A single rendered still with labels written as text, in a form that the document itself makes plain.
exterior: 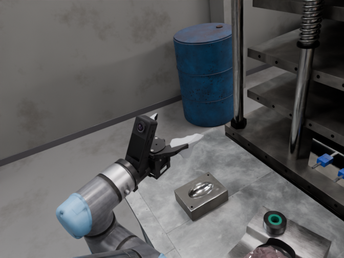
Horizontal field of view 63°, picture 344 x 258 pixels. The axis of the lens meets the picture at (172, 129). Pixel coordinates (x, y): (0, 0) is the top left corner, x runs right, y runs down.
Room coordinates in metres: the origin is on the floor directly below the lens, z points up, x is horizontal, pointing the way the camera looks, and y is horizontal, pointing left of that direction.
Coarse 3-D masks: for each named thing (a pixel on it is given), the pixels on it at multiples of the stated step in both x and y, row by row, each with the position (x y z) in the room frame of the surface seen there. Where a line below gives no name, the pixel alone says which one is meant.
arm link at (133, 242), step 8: (128, 240) 0.34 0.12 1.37; (136, 240) 0.34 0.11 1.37; (120, 248) 0.33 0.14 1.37; (128, 248) 0.31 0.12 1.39; (136, 248) 0.31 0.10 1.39; (144, 248) 0.32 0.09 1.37; (152, 248) 0.32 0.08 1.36; (80, 256) 0.25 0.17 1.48; (88, 256) 0.25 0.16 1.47; (96, 256) 0.26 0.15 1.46; (104, 256) 0.26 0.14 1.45; (112, 256) 0.27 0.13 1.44; (120, 256) 0.27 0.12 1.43; (128, 256) 0.28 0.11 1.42; (136, 256) 0.28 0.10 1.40; (144, 256) 0.29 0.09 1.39; (152, 256) 0.30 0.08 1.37; (160, 256) 0.30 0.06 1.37
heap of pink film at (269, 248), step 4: (256, 248) 0.56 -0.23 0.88; (260, 248) 0.56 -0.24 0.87; (264, 248) 0.55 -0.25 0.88; (268, 248) 0.54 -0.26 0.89; (272, 248) 0.54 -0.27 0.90; (252, 252) 0.55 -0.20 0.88; (256, 252) 0.54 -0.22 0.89; (260, 252) 0.54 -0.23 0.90; (264, 252) 0.53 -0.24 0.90; (268, 252) 0.53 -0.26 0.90; (272, 252) 0.53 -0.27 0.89; (276, 252) 0.53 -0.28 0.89; (280, 252) 0.52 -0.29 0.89; (244, 256) 0.53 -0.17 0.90; (248, 256) 0.53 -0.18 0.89; (252, 256) 0.53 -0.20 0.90; (256, 256) 0.52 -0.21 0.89; (260, 256) 0.52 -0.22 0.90; (264, 256) 0.52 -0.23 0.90; (268, 256) 0.51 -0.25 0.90; (272, 256) 0.51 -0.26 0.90; (276, 256) 0.51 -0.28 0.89; (280, 256) 0.51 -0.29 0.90; (284, 256) 0.51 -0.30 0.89
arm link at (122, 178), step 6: (108, 168) 0.45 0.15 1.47; (114, 168) 0.44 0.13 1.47; (120, 168) 0.44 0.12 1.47; (102, 174) 0.46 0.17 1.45; (108, 174) 0.43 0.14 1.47; (114, 174) 0.43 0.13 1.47; (120, 174) 0.43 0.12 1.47; (126, 174) 0.43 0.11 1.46; (114, 180) 0.42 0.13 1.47; (120, 180) 0.42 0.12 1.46; (126, 180) 0.42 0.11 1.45; (132, 180) 0.43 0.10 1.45; (120, 186) 0.41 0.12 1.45; (126, 186) 0.42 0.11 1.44; (132, 186) 0.42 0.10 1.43; (120, 192) 0.40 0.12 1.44; (126, 192) 0.41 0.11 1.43
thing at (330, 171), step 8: (320, 136) 1.01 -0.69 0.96; (312, 144) 1.00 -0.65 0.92; (320, 144) 0.96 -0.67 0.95; (328, 144) 0.94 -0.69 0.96; (336, 144) 0.93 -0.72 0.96; (312, 152) 0.99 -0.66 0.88; (320, 152) 0.96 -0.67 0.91; (328, 152) 0.92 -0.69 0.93; (336, 152) 0.89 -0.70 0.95; (312, 160) 0.99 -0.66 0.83; (336, 160) 0.88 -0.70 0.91; (320, 168) 0.94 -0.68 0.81; (328, 168) 0.91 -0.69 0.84; (336, 168) 0.88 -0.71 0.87; (328, 176) 0.90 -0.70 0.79; (336, 176) 0.87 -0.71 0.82
